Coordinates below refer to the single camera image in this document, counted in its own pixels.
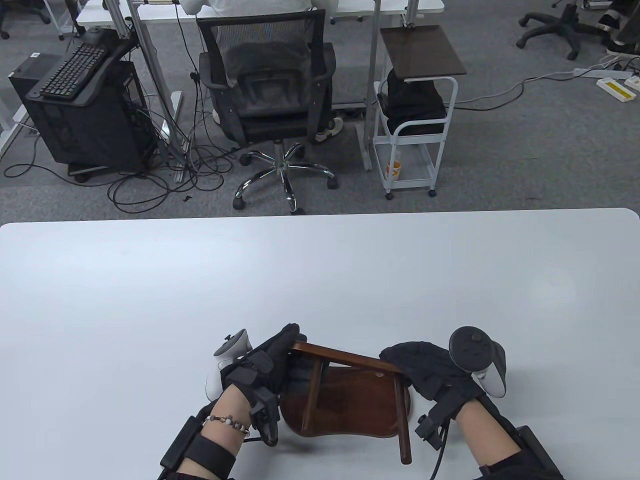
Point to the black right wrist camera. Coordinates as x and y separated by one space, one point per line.
429 430

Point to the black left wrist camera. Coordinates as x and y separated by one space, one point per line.
265 420

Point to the white desk with metal legs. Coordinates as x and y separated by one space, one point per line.
350 6

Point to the black bag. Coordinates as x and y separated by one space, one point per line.
410 107

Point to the black labelled tracker box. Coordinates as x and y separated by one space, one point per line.
177 445

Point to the person's right forearm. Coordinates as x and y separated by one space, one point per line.
482 440

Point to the grey white right controller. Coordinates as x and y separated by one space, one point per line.
472 347

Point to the white rolling cart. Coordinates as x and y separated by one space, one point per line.
450 115

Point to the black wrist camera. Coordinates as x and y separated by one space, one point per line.
429 430
265 420

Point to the black office chair base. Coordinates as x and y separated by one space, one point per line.
555 27

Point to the wooden key rack top bar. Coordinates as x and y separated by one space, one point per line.
345 358

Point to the wooden key rack rod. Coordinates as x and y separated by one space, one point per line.
402 425
313 395

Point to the person's left hand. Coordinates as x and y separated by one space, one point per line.
265 365

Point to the black computer tower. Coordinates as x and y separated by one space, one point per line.
85 130

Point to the black mesh office chair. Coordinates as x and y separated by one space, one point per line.
270 100

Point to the dark brown wooden board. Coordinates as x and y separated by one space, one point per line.
422 50

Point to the person's left forearm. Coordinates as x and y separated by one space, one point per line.
225 405

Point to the person's right hand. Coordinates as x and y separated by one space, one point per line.
425 365

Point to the wooden key rack base tray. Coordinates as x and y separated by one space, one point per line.
355 405

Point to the white yellow power strip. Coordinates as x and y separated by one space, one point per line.
616 90
634 82

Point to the black keyboard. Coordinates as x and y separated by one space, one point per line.
72 72

